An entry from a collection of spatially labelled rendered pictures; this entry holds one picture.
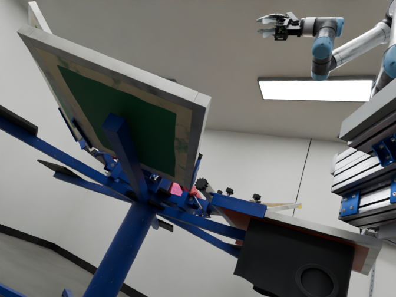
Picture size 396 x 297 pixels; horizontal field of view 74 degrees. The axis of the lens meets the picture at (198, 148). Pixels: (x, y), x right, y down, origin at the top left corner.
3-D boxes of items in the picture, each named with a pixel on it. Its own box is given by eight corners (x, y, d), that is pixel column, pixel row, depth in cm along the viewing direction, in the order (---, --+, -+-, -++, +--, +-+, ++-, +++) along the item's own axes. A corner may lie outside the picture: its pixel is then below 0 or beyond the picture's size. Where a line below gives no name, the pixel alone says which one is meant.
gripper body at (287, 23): (272, 24, 115) (302, 24, 109) (277, 15, 119) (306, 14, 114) (273, 40, 120) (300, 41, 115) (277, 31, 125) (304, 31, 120)
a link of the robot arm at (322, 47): (329, 67, 109) (333, 49, 113) (333, 43, 100) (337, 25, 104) (309, 66, 112) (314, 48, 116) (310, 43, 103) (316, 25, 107)
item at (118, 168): (212, 231, 210) (217, 217, 215) (165, 188, 152) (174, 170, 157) (138, 207, 253) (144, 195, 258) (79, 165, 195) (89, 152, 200)
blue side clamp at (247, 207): (264, 221, 133) (268, 208, 136) (263, 218, 129) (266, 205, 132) (213, 207, 149) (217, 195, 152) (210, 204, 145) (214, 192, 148)
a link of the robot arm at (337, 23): (342, 25, 103) (346, 12, 107) (313, 25, 108) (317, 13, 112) (339, 42, 110) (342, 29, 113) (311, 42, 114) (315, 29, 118)
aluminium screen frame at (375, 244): (368, 276, 148) (368, 269, 150) (381, 248, 105) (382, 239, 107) (238, 234, 190) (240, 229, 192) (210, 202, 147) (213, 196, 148)
